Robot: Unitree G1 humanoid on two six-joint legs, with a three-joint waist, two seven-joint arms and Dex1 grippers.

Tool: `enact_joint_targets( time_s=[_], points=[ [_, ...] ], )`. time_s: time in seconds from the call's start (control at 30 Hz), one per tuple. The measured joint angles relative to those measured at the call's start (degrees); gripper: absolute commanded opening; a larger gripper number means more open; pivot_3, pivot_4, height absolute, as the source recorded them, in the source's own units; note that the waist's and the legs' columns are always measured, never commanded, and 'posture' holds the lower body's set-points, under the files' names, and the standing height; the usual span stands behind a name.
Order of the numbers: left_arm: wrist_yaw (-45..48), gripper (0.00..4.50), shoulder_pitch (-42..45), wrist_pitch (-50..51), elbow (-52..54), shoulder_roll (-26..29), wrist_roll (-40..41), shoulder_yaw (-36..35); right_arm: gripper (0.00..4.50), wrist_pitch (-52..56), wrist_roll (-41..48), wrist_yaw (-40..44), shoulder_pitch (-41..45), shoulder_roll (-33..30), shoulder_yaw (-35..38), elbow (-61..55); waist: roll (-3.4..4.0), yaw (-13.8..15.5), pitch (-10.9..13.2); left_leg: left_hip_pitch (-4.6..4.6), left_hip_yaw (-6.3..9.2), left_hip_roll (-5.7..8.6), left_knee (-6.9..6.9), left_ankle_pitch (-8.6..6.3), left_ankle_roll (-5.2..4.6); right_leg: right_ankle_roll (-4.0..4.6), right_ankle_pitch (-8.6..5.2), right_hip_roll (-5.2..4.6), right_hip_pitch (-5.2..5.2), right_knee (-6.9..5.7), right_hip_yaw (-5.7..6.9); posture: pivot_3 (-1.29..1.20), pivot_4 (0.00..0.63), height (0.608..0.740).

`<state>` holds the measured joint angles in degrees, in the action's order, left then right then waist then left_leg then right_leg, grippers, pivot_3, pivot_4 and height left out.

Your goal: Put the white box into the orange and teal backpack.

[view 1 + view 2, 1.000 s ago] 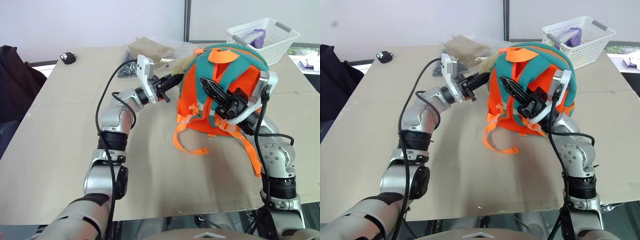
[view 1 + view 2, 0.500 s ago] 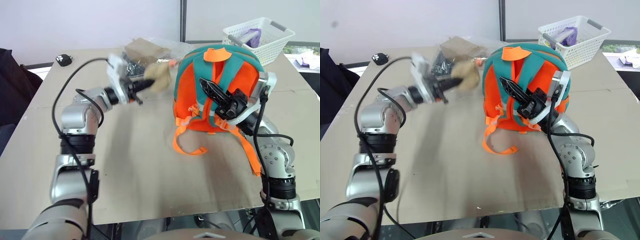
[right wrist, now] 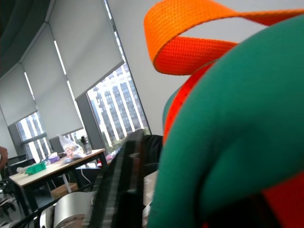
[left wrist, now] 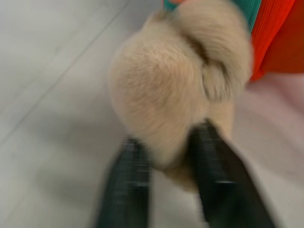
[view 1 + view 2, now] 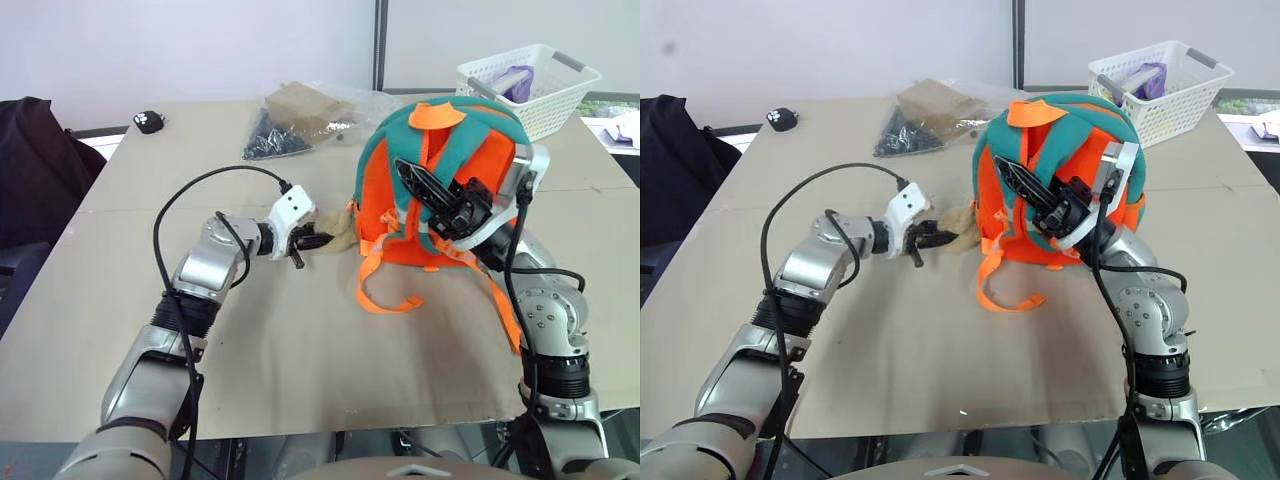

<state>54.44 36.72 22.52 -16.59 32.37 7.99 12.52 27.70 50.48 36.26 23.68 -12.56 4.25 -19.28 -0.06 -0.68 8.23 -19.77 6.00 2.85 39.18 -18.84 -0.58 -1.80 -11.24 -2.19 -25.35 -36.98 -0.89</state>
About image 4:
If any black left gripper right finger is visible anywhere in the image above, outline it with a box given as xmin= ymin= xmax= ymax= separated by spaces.
xmin=189 ymin=118 xmax=279 ymax=228

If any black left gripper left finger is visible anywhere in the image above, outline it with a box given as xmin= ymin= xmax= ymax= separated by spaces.
xmin=94 ymin=137 xmax=152 ymax=228

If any beige fluffy plush toy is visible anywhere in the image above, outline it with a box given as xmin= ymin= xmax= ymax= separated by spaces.
xmin=108 ymin=0 xmax=254 ymax=190

